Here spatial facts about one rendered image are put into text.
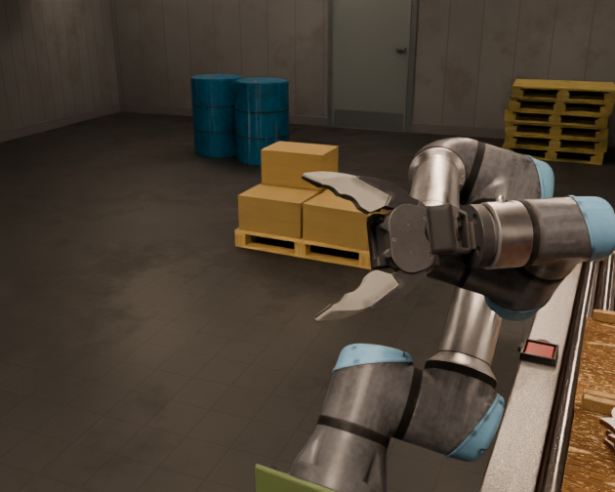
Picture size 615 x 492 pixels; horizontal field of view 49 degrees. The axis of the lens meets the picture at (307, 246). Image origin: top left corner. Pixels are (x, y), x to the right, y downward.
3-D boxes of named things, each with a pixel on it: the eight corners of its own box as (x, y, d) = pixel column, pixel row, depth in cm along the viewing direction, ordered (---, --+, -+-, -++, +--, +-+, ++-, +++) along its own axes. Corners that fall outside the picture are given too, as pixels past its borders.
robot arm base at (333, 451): (284, 472, 97) (306, 406, 100) (292, 475, 111) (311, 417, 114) (385, 509, 94) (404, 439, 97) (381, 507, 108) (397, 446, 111)
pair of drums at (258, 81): (209, 145, 791) (205, 71, 761) (303, 153, 751) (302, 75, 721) (178, 158, 730) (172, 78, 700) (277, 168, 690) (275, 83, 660)
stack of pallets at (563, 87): (604, 150, 765) (615, 81, 738) (606, 165, 700) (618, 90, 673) (507, 143, 802) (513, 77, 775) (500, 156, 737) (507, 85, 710)
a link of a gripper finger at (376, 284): (323, 339, 73) (384, 284, 75) (336, 341, 68) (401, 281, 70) (306, 317, 73) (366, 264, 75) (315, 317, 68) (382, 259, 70)
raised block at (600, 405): (581, 409, 129) (583, 397, 128) (582, 404, 131) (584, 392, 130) (614, 417, 127) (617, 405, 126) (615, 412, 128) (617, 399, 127)
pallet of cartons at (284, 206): (405, 228, 512) (409, 146, 490) (390, 271, 434) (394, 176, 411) (264, 217, 538) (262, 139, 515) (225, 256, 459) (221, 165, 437)
